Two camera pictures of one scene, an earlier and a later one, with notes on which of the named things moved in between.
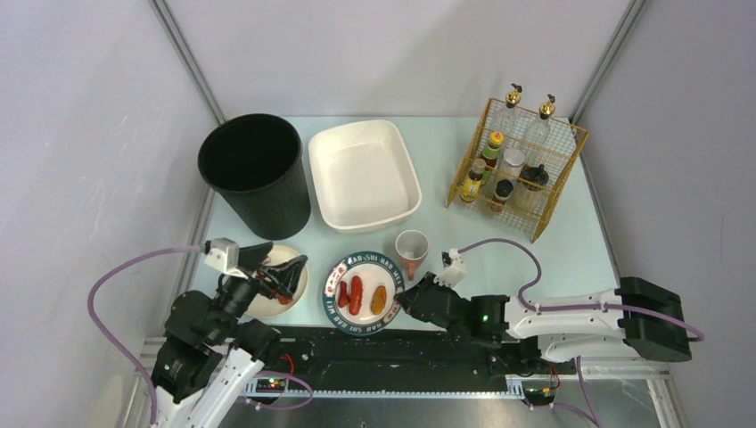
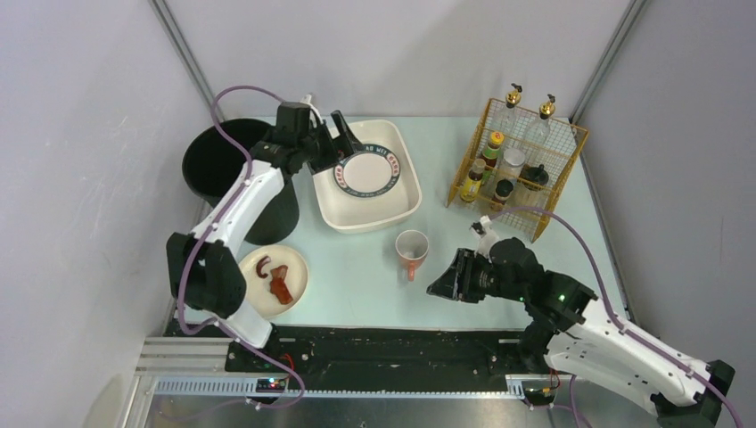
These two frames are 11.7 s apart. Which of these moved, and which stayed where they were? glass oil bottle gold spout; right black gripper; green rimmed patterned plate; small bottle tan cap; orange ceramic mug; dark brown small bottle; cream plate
Moved: green rimmed patterned plate; right black gripper
Stayed: dark brown small bottle; small bottle tan cap; cream plate; orange ceramic mug; glass oil bottle gold spout
